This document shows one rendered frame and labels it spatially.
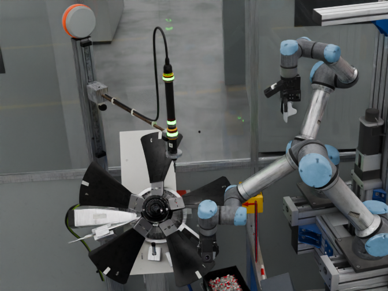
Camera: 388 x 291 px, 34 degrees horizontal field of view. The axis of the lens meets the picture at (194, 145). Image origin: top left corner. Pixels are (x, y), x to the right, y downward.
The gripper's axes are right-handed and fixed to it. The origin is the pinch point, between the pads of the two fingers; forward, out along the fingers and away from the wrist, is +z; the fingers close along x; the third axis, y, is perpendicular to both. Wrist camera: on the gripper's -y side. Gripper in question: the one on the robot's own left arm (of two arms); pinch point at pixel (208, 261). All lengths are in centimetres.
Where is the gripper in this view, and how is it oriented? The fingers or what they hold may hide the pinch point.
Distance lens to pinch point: 281.1
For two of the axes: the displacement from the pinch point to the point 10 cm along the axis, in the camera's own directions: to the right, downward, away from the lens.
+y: -0.6, -7.1, 7.1
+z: 0.3, 7.1, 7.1
